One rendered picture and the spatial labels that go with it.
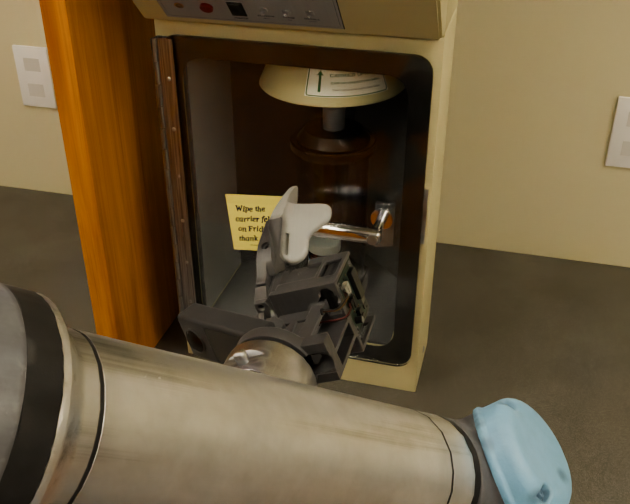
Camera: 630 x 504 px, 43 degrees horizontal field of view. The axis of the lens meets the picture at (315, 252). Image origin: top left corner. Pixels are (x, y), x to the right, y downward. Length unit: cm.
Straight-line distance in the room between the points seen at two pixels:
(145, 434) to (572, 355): 93
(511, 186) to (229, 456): 109
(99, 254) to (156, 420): 69
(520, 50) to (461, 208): 29
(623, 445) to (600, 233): 46
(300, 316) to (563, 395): 53
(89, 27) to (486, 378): 66
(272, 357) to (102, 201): 43
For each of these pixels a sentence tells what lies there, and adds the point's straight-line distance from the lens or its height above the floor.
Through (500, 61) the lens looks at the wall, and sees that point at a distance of 130.
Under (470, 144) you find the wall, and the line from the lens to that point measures 135.
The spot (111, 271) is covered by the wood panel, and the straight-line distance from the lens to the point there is 100.
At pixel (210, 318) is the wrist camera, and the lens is 70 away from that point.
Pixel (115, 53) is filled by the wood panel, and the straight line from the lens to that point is 96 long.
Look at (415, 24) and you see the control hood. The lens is 80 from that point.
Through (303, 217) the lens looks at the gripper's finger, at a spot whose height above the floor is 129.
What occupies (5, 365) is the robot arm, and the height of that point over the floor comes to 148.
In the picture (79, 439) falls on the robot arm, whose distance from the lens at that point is 29.
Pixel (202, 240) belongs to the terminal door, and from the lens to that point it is 101.
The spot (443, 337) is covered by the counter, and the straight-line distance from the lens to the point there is 117.
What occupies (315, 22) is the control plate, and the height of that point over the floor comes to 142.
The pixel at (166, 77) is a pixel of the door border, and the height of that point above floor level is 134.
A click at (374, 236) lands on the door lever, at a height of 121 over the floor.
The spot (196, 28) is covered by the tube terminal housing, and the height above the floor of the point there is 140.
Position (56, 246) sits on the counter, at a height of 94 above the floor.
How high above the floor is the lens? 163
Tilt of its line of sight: 31 degrees down
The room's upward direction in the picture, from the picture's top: straight up
